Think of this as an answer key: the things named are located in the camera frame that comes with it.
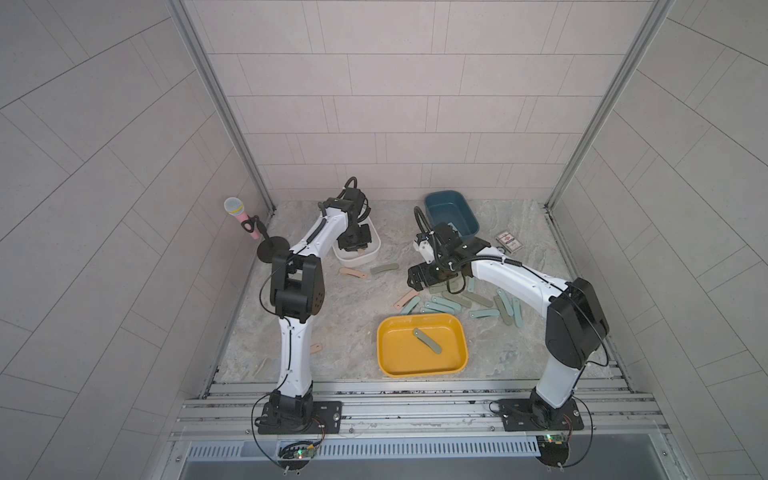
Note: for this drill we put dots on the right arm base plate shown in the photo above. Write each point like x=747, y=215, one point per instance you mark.
x=519, y=415

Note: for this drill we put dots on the black microphone stand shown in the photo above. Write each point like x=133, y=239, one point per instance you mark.
x=270, y=244

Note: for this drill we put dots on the dark teal storage box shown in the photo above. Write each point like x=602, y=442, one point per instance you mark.
x=452, y=208

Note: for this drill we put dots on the mint folding knife centre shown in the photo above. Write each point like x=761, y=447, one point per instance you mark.
x=410, y=305

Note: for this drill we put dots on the pink toy microphone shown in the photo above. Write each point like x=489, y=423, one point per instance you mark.
x=235, y=207

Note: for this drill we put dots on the yellow storage box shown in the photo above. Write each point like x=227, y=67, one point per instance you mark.
x=401, y=355

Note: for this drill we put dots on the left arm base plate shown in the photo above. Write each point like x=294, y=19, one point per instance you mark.
x=320, y=417

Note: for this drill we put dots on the pink folding knife near box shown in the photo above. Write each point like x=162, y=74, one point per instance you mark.
x=353, y=273

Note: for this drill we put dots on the olive green folding knife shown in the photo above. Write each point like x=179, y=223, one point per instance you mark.
x=376, y=270

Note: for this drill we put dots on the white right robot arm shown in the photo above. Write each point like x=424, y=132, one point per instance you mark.
x=575, y=324

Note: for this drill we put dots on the mint folding knife lower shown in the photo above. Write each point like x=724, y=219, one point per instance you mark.
x=440, y=307

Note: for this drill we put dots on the pink folding knife centre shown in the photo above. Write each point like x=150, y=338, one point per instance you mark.
x=402, y=302

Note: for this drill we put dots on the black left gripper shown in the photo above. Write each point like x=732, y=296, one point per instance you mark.
x=363, y=238

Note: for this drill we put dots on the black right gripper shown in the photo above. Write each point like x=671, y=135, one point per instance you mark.
x=427, y=277

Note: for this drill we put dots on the mint folding knife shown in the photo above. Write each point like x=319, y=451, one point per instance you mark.
x=440, y=307
x=410, y=305

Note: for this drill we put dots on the white storage box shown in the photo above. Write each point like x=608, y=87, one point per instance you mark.
x=354, y=259

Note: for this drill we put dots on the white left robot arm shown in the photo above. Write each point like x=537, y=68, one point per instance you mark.
x=297, y=287

